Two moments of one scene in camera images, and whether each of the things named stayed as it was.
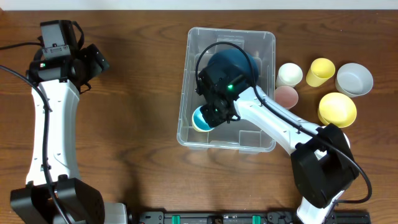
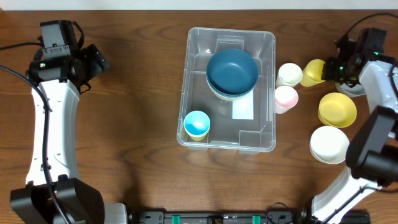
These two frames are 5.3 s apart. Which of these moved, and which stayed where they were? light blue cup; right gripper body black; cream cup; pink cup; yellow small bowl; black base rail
Moved: light blue cup; right gripper body black
Stayed: pink cup; black base rail; yellow small bowl; cream cup
